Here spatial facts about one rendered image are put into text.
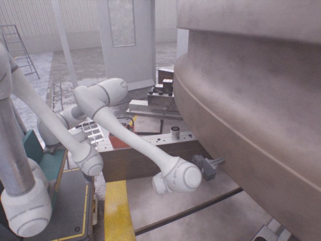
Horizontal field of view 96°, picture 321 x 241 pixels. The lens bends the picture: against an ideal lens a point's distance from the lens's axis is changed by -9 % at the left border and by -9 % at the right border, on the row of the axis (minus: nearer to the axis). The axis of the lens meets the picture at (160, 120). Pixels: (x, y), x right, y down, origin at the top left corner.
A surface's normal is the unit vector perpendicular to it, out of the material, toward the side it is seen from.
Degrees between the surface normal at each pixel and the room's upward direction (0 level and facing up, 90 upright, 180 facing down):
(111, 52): 90
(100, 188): 0
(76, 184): 0
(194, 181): 45
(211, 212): 0
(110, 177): 90
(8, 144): 93
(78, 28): 90
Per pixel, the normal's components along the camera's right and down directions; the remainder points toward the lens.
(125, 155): 0.19, 0.52
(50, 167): 0.00, -0.85
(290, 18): -0.91, 0.22
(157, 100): -0.20, 0.52
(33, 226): 0.59, 0.56
